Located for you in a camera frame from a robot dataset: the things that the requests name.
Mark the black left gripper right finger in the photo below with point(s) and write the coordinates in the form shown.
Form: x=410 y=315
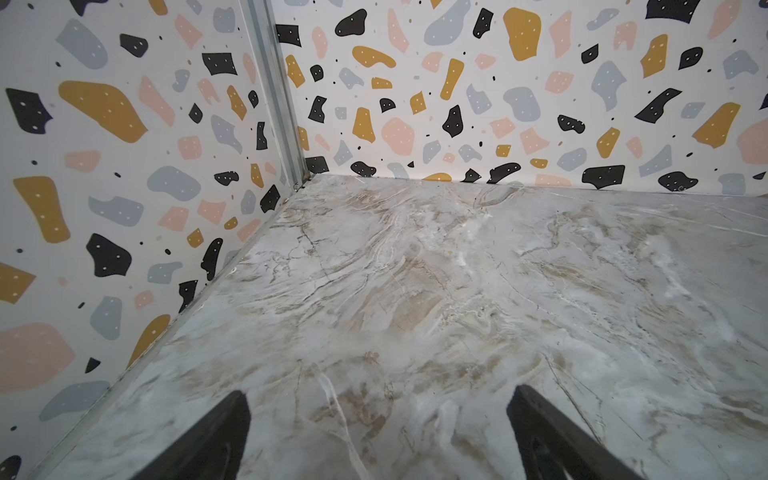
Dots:
x=551 y=446

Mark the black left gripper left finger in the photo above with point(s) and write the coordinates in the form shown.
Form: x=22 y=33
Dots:
x=212 y=448

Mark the aluminium corner post left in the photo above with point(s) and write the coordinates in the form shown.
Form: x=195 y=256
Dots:
x=260 y=23

